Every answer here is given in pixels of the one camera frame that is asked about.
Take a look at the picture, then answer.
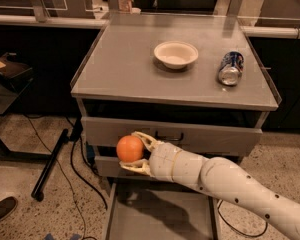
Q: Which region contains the black box on shelf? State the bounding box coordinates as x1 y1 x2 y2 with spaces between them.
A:
0 52 33 85

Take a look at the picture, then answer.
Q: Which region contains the top grey drawer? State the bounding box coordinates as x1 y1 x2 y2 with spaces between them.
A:
81 117 262 156

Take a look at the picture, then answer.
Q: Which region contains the dark shoe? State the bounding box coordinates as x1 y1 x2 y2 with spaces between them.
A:
0 196 18 221

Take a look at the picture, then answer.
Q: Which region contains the black cable loop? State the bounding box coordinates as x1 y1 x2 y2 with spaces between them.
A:
217 198 269 238

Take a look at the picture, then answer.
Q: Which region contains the blue soda can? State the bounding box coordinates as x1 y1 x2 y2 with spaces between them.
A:
218 51 244 86

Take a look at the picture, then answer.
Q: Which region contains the middle grey drawer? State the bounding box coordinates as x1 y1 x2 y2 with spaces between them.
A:
96 157 238 189

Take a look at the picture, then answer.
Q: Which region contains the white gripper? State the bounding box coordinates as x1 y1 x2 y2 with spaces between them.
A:
119 131 207 189

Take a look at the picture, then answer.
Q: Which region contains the grey drawer cabinet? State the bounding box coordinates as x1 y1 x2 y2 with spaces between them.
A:
70 11 283 240

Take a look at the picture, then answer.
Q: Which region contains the black stand leg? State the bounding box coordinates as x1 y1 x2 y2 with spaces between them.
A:
31 129 68 202

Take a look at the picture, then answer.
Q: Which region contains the grey drawer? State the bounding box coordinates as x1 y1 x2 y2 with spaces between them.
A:
102 180 221 240
96 157 238 189
81 117 262 156

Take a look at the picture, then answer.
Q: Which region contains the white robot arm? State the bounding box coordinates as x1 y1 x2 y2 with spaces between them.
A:
116 131 300 240

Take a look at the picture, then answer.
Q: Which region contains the bottom grey drawer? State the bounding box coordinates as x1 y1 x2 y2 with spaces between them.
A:
102 180 221 240

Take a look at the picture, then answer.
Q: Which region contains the black floor cable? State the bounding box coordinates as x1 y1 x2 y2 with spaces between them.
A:
69 117 109 211

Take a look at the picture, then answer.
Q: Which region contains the orange fruit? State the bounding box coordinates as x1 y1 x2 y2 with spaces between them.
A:
116 135 144 163

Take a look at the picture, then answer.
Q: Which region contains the white bowl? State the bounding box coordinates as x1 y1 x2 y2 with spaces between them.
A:
154 41 199 70

